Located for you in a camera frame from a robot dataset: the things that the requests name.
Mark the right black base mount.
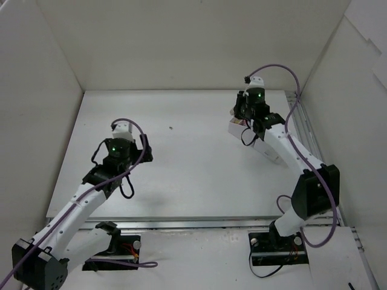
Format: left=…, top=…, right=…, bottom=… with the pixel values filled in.
left=248, top=230, right=309, bottom=266

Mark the purple divided organizer box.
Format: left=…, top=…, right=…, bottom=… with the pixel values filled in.
left=228, top=117, right=282, bottom=164

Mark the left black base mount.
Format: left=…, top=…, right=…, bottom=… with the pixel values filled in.
left=82, top=222, right=141, bottom=272

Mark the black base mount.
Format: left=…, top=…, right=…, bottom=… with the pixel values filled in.
left=82, top=222, right=141, bottom=272
left=248, top=230, right=309, bottom=266

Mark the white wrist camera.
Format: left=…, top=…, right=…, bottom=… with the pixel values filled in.
left=112, top=123, right=135, bottom=143
left=244, top=76, right=265, bottom=90

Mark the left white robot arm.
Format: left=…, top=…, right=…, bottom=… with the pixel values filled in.
left=10, top=133, right=153, bottom=289

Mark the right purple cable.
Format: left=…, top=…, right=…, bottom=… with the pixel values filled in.
left=249, top=64, right=339, bottom=248

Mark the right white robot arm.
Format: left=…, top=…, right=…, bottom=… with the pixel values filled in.
left=229, top=87, right=340, bottom=249

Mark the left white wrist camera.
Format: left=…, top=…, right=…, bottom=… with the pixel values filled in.
left=112, top=123, right=135, bottom=143

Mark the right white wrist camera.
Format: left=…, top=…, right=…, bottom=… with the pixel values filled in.
left=244, top=76, right=265, bottom=90

